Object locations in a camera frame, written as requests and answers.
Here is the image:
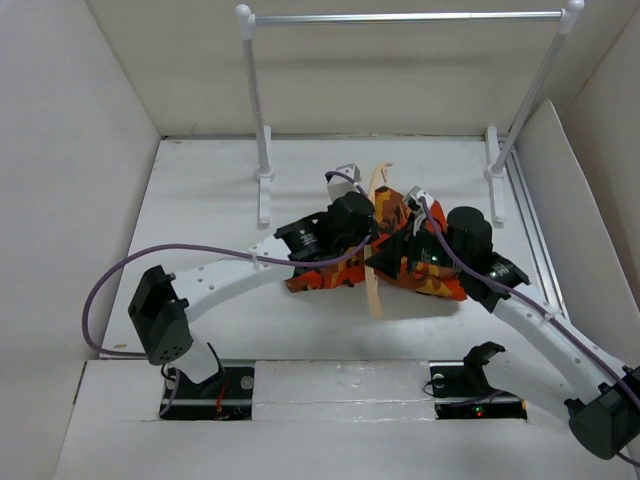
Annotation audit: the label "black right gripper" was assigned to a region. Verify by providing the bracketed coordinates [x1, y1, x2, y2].
[364, 211, 468, 279]

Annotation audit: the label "orange camouflage trousers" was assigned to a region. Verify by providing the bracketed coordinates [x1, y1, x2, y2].
[285, 186, 467, 301]

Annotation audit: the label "beige wooden hanger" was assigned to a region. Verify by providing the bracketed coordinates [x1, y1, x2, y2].
[364, 163, 393, 319]

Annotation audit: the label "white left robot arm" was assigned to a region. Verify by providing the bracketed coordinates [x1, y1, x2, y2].
[128, 191, 376, 397]

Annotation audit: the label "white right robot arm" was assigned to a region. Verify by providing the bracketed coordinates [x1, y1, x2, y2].
[401, 197, 639, 460]

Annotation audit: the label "white clothes rack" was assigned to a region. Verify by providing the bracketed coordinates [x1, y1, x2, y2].
[233, 0, 585, 229]

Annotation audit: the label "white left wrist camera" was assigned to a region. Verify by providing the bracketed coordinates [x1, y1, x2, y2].
[325, 163, 361, 201]

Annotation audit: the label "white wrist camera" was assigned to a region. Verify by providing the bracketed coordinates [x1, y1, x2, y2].
[403, 186, 434, 229]
[325, 163, 361, 201]

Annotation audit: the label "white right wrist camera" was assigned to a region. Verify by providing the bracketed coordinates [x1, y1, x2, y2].
[403, 186, 434, 229]

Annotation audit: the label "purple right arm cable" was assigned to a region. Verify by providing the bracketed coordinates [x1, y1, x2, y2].
[419, 197, 640, 469]

